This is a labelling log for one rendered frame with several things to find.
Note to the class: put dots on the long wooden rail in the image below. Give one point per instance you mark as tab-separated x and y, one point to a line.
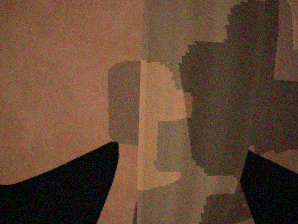
201	73

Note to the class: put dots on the wooden post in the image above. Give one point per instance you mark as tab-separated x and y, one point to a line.
134	221

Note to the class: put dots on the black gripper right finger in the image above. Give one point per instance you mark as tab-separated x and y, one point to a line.
271	191

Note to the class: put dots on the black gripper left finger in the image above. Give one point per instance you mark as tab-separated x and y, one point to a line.
73	193

